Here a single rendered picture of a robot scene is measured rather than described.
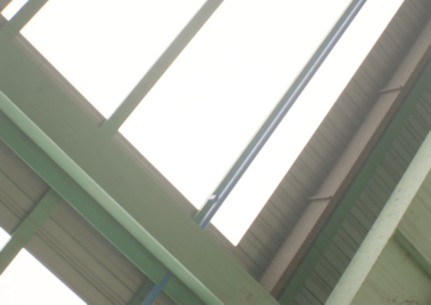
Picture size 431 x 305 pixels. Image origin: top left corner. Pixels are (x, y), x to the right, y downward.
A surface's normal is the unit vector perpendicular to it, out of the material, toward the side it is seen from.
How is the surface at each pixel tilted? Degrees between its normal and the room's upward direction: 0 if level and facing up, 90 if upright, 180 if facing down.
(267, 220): 90
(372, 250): 180
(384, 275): 90
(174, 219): 90
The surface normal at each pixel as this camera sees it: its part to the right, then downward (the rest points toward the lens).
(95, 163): 0.52, -0.11
